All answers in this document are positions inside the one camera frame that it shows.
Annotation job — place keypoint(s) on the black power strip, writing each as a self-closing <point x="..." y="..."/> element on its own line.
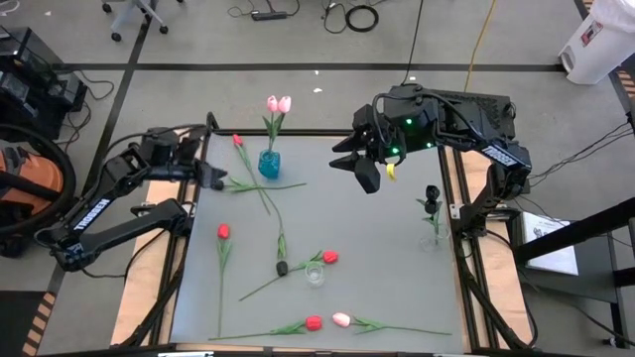
<point x="269" y="15"/>

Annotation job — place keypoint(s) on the white paper booklet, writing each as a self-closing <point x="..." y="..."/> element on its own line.
<point x="550" y="248"/>

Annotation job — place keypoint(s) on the grey office chair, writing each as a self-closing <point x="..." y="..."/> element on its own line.
<point x="130" y="12"/>

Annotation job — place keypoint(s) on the red tulip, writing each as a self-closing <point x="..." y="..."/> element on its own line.
<point x="330" y="257"/>
<point x="237" y="140"/>
<point x="313" y="322"/>
<point x="223" y="231"/>

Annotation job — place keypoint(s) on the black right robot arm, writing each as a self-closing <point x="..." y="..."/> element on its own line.
<point x="498" y="156"/>

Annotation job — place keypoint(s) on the black perforated computer case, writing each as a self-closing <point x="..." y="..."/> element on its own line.
<point x="501" y="106"/>

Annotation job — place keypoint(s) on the grey table mat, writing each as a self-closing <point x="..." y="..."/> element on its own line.
<point x="397" y="297"/>

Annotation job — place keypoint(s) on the orange shop vacuum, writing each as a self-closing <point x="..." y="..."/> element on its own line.
<point x="35" y="178"/>

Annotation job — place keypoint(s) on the blue glass vase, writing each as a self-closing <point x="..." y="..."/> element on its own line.
<point x="269" y="166"/>

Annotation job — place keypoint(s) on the black hazard-striped floor mat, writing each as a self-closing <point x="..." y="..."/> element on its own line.
<point x="15" y="322"/>

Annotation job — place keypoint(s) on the white waste bin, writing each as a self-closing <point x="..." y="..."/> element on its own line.
<point x="595" y="49"/>

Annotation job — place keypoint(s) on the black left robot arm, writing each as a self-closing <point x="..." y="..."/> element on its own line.
<point x="94" y="213"/>

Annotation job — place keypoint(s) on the clear glass vase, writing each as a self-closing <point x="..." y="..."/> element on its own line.
<point x="429" y="243"/>
<point x="315" y="277"/>

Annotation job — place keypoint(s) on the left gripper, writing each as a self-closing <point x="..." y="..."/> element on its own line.
<point x="173" y="168"/>

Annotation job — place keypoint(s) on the black metal stand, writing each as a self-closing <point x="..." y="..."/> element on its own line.
<point x="595" y="223"/>

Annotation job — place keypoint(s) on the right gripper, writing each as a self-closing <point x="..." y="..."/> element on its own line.
<point x="369" y="176"/>

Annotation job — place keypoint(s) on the glass-sided black computer tower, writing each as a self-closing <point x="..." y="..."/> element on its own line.
<point x="25" y="47"/>

